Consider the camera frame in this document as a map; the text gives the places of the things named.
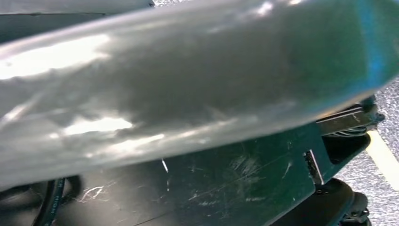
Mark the yellow floor tape square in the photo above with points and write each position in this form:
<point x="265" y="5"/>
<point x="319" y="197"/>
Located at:
<point x="385" y="159"/>

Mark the glossy silver robot body shell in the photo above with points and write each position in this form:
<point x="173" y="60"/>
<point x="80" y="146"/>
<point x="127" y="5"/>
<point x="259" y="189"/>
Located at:
<point x="187" y="78"/>

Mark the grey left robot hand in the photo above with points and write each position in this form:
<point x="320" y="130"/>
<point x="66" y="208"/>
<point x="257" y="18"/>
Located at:
<point x="46" y="7"/>

